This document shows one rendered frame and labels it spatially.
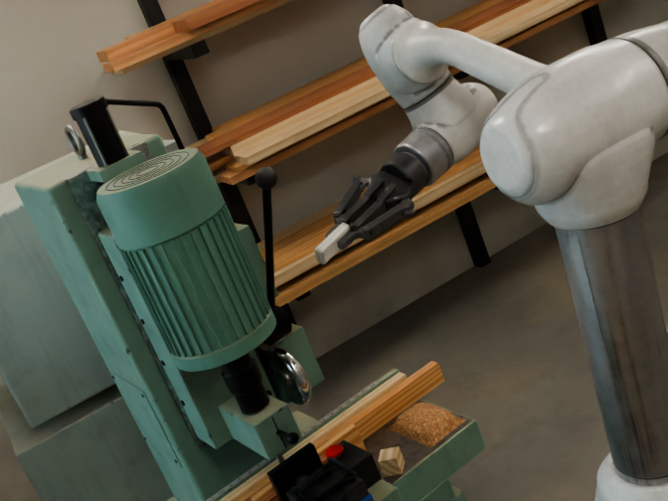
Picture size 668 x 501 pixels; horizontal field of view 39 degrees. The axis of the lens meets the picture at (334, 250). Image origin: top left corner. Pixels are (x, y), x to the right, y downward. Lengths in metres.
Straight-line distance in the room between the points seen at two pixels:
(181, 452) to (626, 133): 1.03
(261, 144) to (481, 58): 2.07
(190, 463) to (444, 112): 0.77
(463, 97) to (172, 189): 0.54
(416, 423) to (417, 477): 0.10
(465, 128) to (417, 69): 0.14
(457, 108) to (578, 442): 1.70
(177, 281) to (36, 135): 2.36
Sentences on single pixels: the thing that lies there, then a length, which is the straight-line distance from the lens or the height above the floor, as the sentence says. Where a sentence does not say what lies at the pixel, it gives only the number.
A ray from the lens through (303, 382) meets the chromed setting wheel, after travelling 1.70.
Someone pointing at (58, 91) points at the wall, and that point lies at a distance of 3.72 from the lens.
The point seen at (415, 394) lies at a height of 0.92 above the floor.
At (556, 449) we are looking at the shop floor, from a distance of 3.09.
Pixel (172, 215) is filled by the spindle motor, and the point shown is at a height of 1.45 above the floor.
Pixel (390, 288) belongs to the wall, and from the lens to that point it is 4.30.
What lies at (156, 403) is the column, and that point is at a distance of 1.70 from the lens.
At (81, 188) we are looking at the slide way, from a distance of 1.59.
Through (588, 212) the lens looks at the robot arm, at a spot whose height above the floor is 1.36.
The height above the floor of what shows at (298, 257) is 0.62.
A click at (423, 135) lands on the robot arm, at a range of 1.58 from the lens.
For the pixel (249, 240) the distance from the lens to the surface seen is 1.71.
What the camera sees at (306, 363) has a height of 1.01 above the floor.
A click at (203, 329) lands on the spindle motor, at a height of 1.26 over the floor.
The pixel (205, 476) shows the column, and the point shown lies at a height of 0.92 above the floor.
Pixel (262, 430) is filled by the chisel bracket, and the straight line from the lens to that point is 1.54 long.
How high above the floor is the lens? 1.76
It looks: 19 degrees down
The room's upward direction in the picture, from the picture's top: 22 degrees counter-clockwise
